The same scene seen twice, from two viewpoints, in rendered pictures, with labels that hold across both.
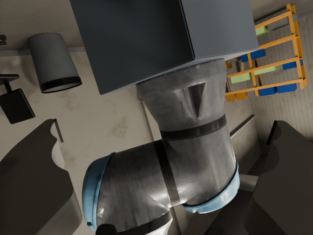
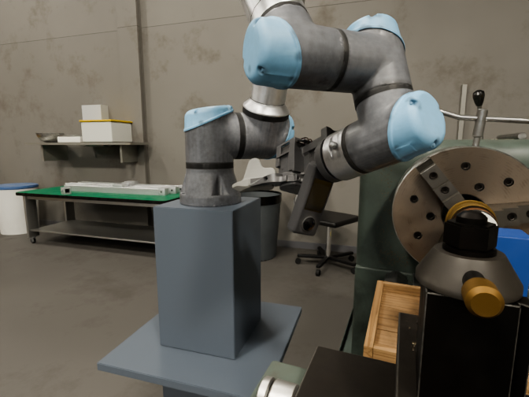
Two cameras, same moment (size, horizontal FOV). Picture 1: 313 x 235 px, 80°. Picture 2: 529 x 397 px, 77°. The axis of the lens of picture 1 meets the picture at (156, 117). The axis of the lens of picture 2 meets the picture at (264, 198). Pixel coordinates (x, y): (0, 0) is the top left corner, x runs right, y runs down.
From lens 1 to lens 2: 57 cm
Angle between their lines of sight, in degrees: 31
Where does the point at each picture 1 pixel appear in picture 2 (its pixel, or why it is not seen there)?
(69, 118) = not seen: hidden behind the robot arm
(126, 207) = (271, 133)
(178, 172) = (236, 142)
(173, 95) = (229, 191)
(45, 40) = not seen: hidden behind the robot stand
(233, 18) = (186, 228)
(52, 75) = (263, 211)
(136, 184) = (261, 142)
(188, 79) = (220, 199)
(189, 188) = (232, 129)
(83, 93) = not seen: hidden behind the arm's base
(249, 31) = (164, 220)
